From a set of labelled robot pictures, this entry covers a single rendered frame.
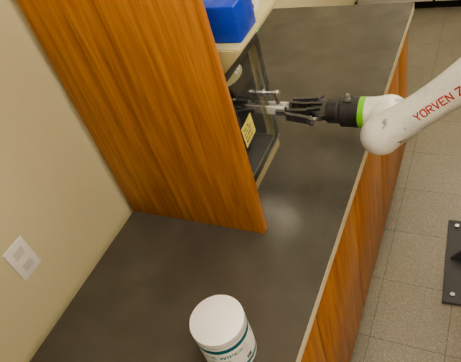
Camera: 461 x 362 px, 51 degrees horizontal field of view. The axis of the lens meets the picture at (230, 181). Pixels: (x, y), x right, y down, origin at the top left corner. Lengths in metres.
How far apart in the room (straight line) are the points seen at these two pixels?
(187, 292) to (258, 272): 0.21
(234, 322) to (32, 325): 0.63
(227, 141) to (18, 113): 0.54
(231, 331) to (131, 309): 0.41
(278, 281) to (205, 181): 0.34
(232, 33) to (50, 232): 0.76
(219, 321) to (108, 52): 0.68
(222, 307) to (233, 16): 0.66
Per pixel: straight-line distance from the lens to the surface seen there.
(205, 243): 1.49
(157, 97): 1.24
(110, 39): 1.21
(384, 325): 2.34
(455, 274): 2.48
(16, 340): 1.50
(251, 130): 1.48
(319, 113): 1.49
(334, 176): 1.59
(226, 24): 1.16
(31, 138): 1.39
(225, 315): 1.15
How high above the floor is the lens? 2.04
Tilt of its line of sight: 42 degrees down
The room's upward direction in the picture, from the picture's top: 19 degrees counter-clockwise
